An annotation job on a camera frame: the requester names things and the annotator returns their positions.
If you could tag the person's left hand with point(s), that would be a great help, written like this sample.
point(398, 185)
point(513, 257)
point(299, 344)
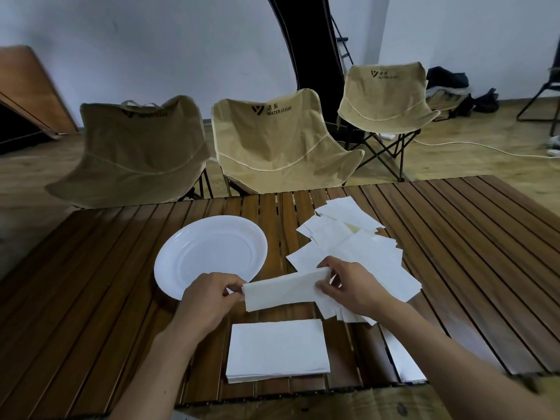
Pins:
point(201, 304)

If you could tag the person's right hand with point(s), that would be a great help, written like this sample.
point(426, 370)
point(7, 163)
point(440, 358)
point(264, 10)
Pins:
point(356, 288)

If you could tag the person's right thumb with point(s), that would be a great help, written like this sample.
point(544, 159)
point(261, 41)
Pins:
point(326, 289)

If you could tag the person's left thumb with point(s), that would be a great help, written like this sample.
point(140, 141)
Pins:
point(236, 295)

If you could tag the white paper napkin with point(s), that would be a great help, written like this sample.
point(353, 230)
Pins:
point(284, 293)

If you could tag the person's left forearm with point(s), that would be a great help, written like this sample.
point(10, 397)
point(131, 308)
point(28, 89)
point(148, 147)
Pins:
point(162, 371)

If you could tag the person's right forearm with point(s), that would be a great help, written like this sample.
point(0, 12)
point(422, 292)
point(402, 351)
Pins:
point(455, 367)

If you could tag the white round plate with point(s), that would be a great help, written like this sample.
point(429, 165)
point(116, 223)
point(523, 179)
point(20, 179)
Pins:
point(210, 253)

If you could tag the pile of unfolded white napkins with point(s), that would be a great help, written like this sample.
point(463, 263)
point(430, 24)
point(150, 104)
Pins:
point(372, 258)

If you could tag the folded white napkin stack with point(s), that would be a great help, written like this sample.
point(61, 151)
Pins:
point(278, 349)

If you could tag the white plastic wrapper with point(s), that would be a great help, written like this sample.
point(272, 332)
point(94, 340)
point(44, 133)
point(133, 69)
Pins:
point(404, 356)

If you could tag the light beige folding camp chair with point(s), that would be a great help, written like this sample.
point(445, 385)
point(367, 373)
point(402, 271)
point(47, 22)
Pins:
point(280, 144)

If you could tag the dark beige folding camp chair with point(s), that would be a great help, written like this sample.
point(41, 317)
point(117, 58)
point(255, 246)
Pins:
point(140, 157)

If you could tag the small beige folding camp chair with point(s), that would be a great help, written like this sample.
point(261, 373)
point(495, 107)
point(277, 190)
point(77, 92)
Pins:
point(385, 100)

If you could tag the folded beige fabric chair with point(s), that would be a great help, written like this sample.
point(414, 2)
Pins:
point(448, 100)

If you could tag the small black bag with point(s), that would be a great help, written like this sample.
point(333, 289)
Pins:
point(486, 102)

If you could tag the black tripod stand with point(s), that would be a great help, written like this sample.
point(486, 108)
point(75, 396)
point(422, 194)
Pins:
point(343, 43)

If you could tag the black curved backdrop panel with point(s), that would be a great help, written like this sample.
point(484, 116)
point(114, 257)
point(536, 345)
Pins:
point(302, 39)

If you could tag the brown wooden board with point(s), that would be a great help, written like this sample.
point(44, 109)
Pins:
point(30, 96)

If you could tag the black metal chair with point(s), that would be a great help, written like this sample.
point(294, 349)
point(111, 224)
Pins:
point(544, 89)

